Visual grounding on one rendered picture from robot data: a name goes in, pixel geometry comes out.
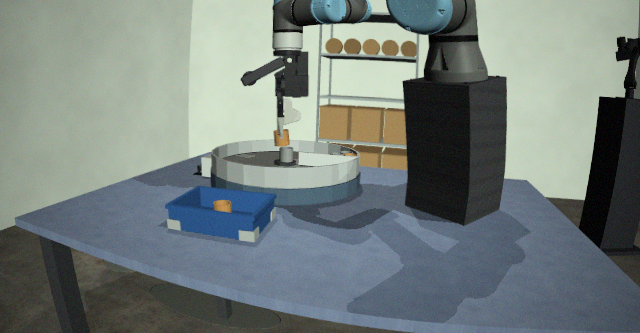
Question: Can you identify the blue crate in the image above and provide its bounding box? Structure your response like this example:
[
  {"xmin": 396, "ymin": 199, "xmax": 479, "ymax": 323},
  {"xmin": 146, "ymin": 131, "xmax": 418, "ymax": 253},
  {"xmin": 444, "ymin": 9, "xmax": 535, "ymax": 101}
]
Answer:
[{"xmin": 165, "ymin": 186, "xmax": 276, "ymax": 242}]

